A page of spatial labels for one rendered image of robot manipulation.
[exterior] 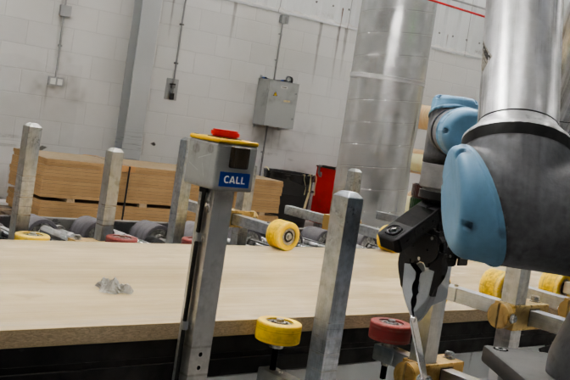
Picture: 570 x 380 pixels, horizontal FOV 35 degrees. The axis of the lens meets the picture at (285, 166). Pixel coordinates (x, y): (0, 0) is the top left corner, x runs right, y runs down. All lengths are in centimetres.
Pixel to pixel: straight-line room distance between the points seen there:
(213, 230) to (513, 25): 50
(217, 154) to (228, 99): 859
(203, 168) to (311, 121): 924
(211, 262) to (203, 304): 6
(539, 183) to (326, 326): 62
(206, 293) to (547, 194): 54
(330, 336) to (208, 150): 39
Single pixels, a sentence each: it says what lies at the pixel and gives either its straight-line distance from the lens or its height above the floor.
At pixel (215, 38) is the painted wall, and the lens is 968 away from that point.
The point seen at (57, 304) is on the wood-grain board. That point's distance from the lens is 155.
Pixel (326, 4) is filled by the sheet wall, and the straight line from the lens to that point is 1052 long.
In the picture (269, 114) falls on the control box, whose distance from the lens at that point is 983.
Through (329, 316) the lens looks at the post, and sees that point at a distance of 144.
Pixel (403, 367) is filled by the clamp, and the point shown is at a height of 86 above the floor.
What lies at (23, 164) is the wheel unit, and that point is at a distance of 231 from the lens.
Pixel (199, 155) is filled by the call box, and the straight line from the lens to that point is 124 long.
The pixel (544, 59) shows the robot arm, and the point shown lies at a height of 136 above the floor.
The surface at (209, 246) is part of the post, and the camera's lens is 125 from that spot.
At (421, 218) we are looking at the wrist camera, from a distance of 143.
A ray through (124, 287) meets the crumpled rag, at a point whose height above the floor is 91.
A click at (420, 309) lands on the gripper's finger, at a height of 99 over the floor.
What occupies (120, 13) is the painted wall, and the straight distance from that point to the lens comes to 916.
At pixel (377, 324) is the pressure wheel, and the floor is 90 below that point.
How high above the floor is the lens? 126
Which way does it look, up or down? 3 degrees down
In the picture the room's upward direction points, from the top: 9 degrees clockwise
